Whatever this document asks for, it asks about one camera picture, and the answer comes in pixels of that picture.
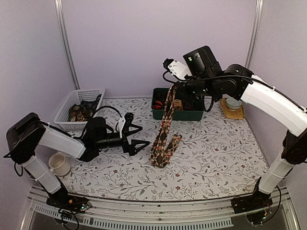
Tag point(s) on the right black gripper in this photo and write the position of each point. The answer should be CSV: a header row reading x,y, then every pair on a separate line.
x,y
188,93

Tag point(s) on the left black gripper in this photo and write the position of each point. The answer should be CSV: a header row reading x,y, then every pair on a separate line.
x,y
131,148

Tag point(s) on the flamingo patterned tie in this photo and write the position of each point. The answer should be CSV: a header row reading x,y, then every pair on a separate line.
x,y
160,152

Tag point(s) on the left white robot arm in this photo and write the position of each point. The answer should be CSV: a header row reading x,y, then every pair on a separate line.
x,y
30,132

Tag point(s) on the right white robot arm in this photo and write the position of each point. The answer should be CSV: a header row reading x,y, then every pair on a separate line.
x,y
242,84

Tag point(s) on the pile of dark ties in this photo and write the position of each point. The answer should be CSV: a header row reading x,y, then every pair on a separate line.
x,y
82,112

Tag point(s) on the rolled dark red tie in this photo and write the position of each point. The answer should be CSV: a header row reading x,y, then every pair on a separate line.
x,y
187,106

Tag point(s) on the rolled tan tie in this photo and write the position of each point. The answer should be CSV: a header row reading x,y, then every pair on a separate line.
x,y
178,105

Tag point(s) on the pale green ceramic bowl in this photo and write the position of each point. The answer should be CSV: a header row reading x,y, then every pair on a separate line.
x,y
233,104

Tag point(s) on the green divided organizer box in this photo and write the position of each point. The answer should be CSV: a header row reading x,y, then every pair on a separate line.
x,y
197,103

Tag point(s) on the rolled dark brown tie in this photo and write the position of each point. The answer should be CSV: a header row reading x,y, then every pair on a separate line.
x,y
158,96

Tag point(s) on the rolled orange black tie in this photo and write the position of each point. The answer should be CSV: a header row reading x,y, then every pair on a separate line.
x,y
158,105

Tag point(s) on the bamboo coaster mat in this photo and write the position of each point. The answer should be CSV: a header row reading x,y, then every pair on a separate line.
x,y
238,114

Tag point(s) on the white plastic basket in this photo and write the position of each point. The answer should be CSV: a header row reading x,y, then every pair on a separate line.
x,y
75,97

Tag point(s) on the floral patterned table mat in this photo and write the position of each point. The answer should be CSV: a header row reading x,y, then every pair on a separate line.
x,y
216,157

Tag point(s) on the white ceramic mug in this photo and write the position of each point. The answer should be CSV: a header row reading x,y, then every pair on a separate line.
x,y
59,164

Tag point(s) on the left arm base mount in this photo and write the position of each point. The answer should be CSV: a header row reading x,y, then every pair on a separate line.
x,y
75,204

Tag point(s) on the right aluminium frame post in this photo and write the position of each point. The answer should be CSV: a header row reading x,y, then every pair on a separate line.
x,y
255,32

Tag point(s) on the aluminium frame post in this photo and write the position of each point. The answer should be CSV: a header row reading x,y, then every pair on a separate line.
x,y
65,41
255,32

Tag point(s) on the front aluminium rail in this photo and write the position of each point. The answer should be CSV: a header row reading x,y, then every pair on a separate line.
x,y
110,214

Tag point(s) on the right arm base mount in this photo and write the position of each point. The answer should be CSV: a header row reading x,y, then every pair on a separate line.
x,y
241,204

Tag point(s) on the left aluminium frame post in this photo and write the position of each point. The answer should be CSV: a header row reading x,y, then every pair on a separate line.
x,y
65,41

